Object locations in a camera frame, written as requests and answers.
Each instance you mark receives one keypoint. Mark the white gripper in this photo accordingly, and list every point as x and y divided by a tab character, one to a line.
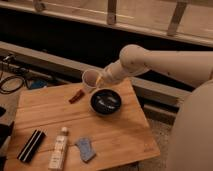
114	73

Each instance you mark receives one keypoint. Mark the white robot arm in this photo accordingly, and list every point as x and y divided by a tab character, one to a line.
191	142

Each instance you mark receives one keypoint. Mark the black ceramic bowl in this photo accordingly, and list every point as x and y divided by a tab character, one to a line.
105	102

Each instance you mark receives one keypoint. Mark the small red-brown object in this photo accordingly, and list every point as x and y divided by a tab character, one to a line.
79	94

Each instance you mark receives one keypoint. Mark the wooden cutting board tabletop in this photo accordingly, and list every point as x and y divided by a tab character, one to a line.
121	138

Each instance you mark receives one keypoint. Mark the blue object on floor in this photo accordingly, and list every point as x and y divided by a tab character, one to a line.
37	83

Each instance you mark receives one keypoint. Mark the white tube with cap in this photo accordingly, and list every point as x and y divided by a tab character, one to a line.
59	151

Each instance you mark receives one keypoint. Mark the black box with white stripes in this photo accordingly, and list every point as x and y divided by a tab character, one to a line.
31	146

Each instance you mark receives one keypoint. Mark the black device at left edge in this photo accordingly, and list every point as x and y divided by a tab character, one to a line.
5	132

